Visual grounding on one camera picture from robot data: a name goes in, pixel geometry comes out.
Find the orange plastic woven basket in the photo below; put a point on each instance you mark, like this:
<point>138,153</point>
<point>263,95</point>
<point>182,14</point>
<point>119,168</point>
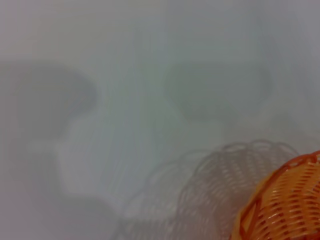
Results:
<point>287,200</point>

